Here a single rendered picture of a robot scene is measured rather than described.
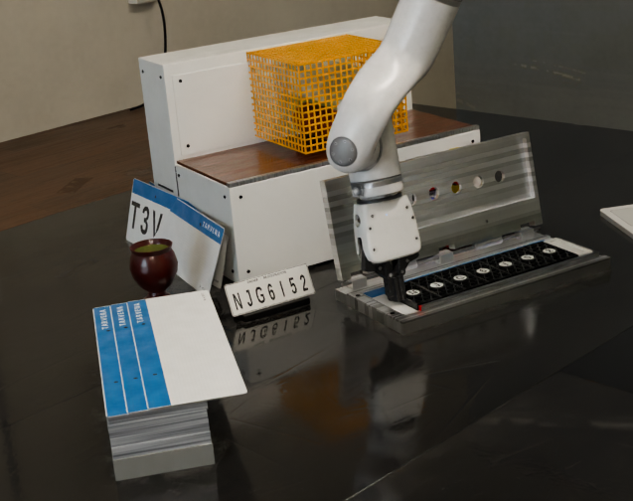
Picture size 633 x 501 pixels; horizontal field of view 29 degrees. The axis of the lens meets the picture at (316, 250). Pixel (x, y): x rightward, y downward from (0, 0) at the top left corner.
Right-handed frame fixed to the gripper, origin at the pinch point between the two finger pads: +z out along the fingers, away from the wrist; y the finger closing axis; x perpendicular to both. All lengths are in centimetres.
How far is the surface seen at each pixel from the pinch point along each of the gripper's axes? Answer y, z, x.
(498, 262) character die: 22.4, 1.2, 1.5
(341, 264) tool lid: -3.6, -4.3, 10.1
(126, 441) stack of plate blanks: -57, 4, -22
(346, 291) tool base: -3.2, 0.6, 10.8
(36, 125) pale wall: 0, -35, 182
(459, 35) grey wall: 184, -38, 228
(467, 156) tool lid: 26.3, -17.1, 11.0
